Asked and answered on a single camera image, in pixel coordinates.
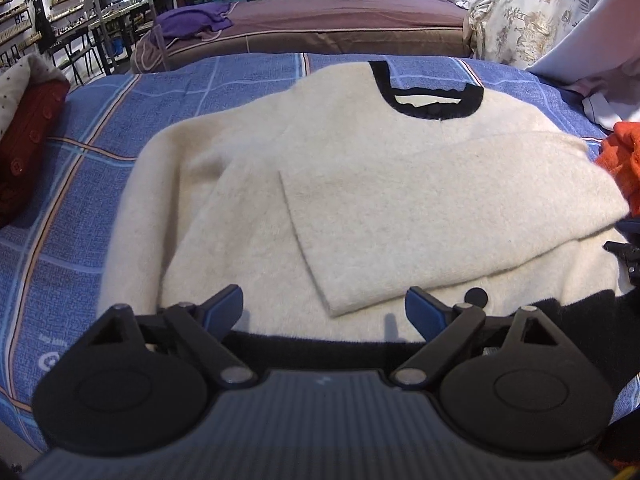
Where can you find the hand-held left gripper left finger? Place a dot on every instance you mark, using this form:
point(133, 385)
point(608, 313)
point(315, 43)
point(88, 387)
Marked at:
point(226, 306)

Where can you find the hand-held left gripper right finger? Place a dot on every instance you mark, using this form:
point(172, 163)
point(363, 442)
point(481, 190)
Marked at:
point(422, 310)

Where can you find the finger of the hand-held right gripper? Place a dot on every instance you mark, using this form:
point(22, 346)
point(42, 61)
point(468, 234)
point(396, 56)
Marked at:
point(627, 255)

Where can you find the cream sweater with black trim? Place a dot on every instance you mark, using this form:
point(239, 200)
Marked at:
point(350, 185)

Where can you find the orange cloth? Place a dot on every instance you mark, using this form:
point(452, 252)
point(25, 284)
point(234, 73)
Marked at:
point(622, 160)

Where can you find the white cloth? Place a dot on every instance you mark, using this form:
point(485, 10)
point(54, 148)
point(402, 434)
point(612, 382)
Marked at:
point(600, 110)

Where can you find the pale lavender cloth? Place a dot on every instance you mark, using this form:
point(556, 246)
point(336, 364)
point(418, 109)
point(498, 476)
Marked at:
point(600, 45)

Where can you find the blue plaid bedsheet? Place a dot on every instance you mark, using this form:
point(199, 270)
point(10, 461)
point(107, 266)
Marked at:
point(125, 110)

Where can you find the red knit cardigan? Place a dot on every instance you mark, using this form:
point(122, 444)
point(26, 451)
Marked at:
point(25, 150)

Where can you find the floral beige duvet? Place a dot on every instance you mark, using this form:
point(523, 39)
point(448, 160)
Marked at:
point(525, 15)

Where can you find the purple cloth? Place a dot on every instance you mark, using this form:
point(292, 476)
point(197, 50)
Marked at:
point(195, 20)

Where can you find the mauve and brown bed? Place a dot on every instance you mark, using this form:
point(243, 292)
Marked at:
point(325, 25)

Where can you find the cream dotted garment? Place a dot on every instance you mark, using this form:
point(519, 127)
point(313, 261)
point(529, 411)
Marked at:
point(20, 80)

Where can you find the dark dining chair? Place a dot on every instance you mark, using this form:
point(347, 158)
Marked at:
point(175, 0)

